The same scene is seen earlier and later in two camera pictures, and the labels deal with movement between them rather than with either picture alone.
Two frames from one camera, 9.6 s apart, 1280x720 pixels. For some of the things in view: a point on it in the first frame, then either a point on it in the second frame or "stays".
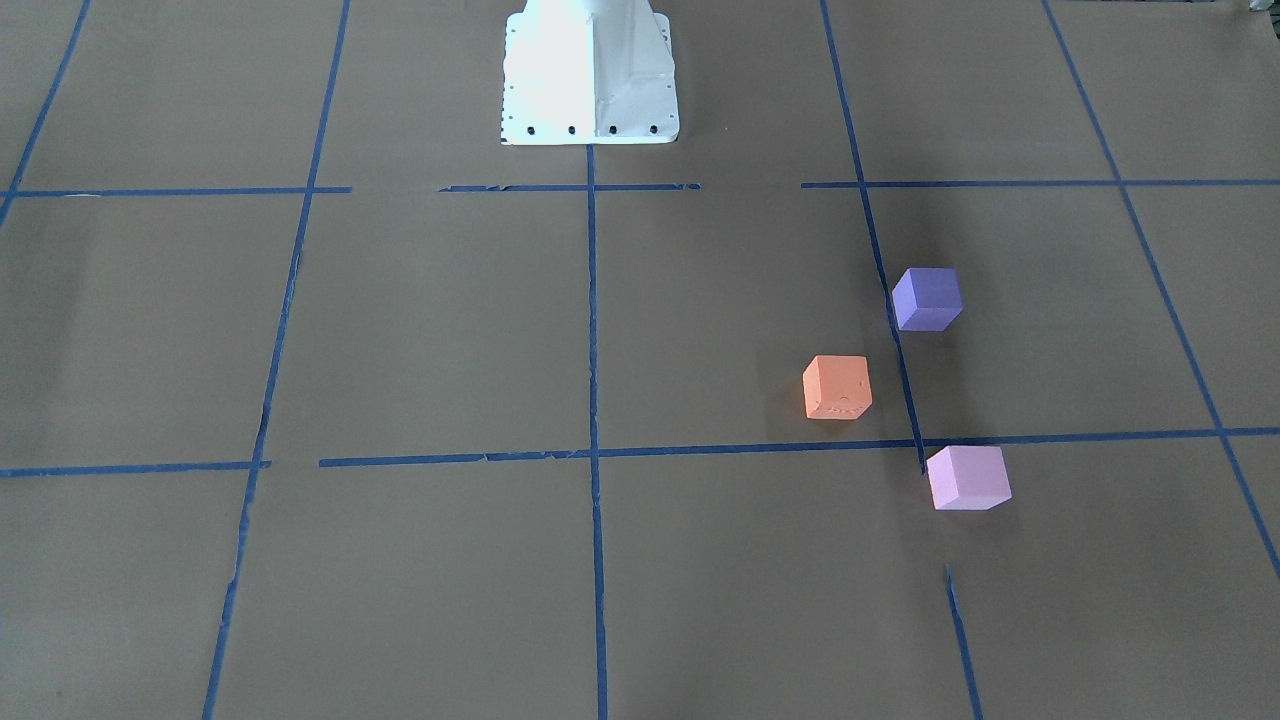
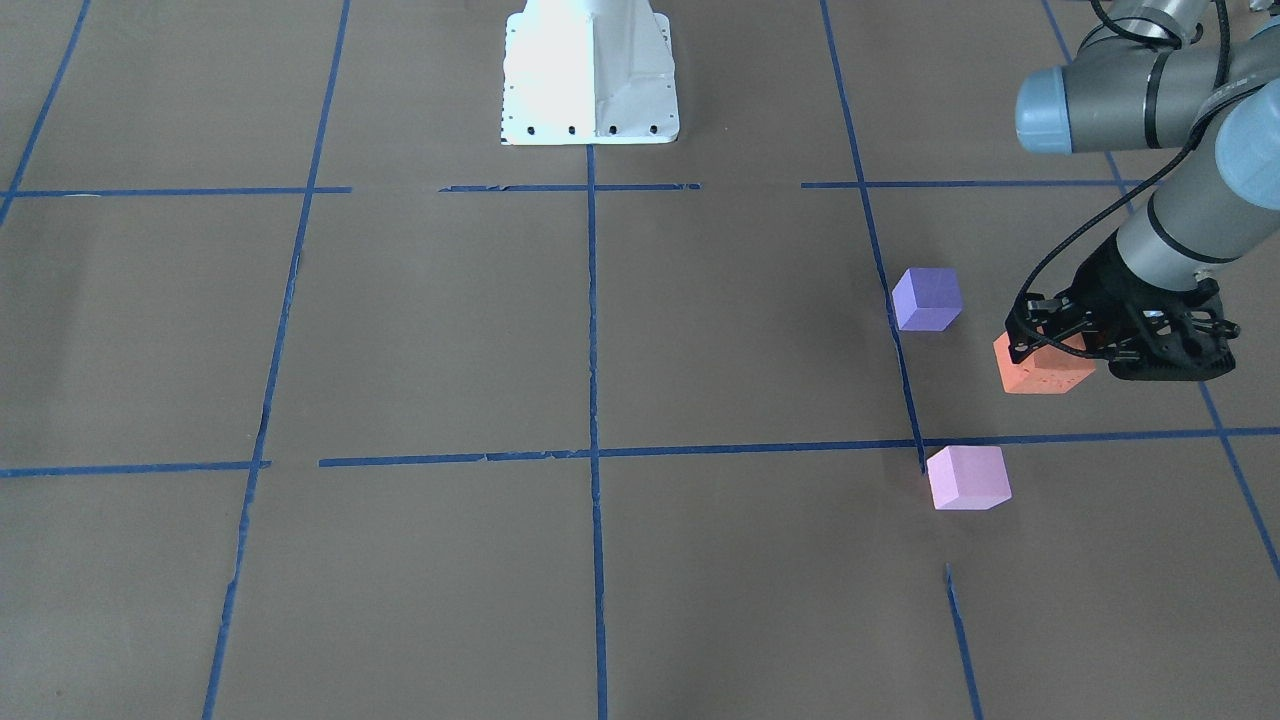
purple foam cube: [927, 299] stays
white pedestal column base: [580, 72] stays
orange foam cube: [837, 387] → [1046, 369]
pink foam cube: [969, 478] stays
